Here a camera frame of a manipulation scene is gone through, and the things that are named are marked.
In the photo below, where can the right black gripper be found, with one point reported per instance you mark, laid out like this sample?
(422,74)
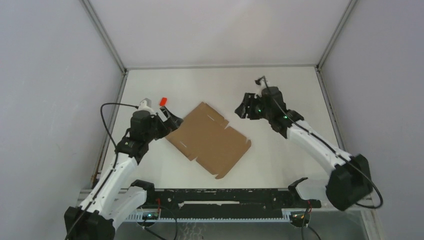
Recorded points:
(249,99)

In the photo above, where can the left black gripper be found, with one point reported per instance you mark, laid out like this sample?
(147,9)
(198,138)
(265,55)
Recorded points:
(172,123)

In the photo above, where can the brown cardboard box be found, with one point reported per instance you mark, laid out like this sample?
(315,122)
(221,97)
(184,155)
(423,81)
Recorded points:
(206,137)

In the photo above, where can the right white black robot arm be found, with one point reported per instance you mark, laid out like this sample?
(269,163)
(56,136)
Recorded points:
(348,178)

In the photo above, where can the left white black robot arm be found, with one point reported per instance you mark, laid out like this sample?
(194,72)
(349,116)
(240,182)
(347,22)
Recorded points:
(101,213)

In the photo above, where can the small red block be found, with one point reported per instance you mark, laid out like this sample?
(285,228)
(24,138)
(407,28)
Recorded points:
(163,101)

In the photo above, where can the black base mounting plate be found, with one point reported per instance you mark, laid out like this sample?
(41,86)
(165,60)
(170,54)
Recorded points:
(225,202)

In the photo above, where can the left green circuit board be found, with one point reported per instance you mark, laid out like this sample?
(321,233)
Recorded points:
(150,216)

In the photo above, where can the green circuit board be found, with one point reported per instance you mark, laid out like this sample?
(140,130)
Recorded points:
(299,217)
(150,216)

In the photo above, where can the right green circuit board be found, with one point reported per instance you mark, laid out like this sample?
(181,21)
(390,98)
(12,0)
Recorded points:
(299,217)

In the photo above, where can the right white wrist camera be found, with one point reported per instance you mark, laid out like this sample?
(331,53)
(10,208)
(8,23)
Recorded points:
(264,83)

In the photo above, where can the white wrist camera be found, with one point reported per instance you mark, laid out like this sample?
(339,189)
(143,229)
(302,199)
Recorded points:
(146,105)
(264,83)

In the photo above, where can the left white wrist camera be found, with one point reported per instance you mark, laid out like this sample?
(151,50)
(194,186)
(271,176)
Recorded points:
(146,105)

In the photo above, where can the white slotted cable duct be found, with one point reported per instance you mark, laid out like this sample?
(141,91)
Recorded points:
(139,218)

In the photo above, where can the aluminium frame rail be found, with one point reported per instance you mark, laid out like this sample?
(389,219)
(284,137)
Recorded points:
(366,202)

